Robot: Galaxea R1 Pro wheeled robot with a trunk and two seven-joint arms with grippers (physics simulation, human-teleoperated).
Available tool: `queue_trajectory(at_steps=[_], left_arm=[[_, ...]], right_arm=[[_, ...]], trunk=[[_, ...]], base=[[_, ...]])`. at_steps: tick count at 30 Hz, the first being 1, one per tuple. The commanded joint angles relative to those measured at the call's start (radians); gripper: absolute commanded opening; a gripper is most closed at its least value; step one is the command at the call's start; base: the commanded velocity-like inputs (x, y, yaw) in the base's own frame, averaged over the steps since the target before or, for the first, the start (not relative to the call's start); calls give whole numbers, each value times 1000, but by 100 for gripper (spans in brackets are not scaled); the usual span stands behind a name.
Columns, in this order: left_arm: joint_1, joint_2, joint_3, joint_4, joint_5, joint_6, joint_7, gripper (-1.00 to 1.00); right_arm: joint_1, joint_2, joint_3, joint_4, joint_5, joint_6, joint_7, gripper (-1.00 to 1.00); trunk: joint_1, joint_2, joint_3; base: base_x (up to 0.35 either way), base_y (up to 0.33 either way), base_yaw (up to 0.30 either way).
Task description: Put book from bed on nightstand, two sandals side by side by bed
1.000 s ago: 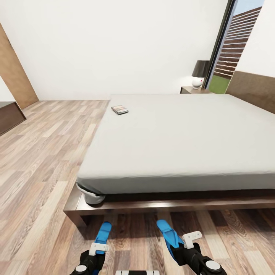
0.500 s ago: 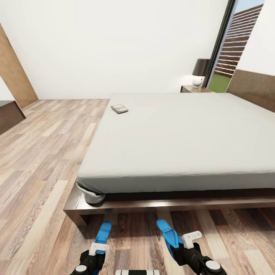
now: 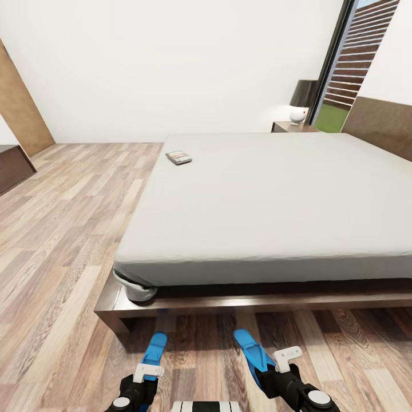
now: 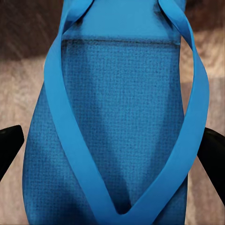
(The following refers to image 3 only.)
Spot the sandal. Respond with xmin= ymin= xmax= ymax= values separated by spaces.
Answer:
xmin=138 ymin=331 xmax=167 ymax=412
xmin=233 ymin=329 xmax=277 ymax=393

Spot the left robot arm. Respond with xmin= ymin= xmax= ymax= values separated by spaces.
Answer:
xmin=104 ymin=363 xmax=164 ymax=412

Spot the hardback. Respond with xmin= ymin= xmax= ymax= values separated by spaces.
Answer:
xmin=165 ymin=150 xmax=192 ymax=164

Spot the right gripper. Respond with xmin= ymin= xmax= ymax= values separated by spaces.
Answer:
xmin=254 ymin=363 xmax=302 ymax=407

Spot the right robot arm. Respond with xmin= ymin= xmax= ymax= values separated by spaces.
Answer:
xmin=254 ymin=346 xmax=340 ymax=412

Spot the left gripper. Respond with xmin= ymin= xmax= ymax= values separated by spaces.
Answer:
xmin=120 ymin=376 xmax=157 ymax=407

